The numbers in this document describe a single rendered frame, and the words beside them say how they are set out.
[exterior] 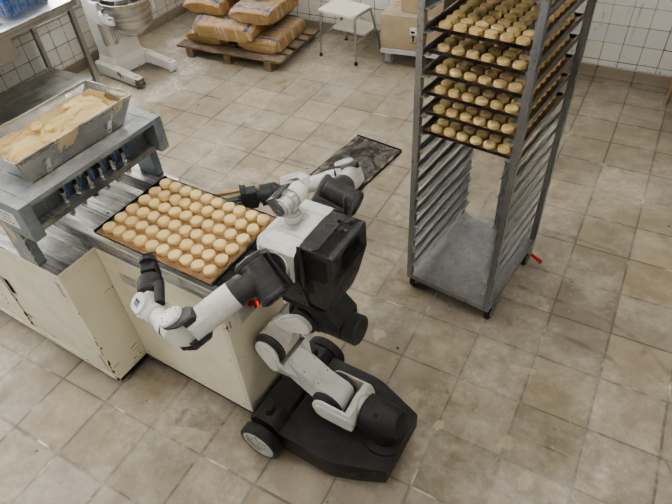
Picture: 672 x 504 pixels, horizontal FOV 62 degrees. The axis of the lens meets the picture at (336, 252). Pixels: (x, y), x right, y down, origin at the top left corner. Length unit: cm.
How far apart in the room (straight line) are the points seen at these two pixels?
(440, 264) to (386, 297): 35
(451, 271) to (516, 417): 84
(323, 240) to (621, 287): 216
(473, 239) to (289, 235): 178
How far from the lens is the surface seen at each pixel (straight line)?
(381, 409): 234
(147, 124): 256
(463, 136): 248
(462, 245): 328
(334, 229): 173
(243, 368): 244
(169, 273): 222
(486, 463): 268
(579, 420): 288
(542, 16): 210
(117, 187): 274
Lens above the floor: 238
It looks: 44 degrees down
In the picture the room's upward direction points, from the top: 5 degrees counter-clockwise
